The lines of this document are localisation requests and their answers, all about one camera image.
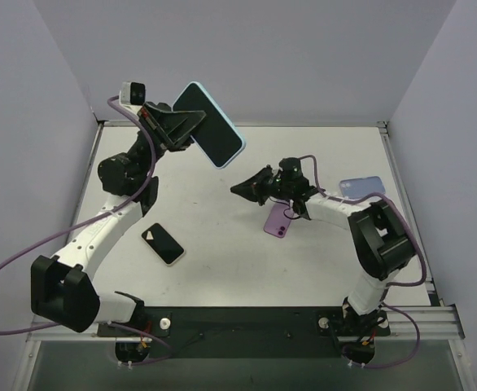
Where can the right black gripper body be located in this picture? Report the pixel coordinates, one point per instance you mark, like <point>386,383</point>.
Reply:
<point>265,184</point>

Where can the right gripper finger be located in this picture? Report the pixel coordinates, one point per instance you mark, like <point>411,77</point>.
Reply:
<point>255,198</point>
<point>247,187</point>

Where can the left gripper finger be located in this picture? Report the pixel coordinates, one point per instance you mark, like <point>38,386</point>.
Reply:
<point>168,126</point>
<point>181,144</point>

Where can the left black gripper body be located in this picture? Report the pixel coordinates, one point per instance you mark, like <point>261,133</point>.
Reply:
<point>157,125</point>

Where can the purple phone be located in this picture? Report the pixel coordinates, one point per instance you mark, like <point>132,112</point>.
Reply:
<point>279,220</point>

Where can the lavender phone case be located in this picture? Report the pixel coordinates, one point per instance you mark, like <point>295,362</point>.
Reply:
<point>356,188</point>

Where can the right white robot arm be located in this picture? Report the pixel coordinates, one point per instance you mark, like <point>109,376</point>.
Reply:
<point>385,246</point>

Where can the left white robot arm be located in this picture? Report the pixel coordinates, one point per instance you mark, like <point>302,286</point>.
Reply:
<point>62,287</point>

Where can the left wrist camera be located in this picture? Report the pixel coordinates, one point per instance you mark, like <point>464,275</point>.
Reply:
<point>132,93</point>

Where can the aluminium table edge frame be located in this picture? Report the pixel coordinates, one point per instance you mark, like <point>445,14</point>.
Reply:
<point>377,124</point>

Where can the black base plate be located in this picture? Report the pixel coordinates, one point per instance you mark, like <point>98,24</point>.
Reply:
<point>257,332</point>

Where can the aluminium front rail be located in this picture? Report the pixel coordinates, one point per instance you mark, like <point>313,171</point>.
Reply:
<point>434,323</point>

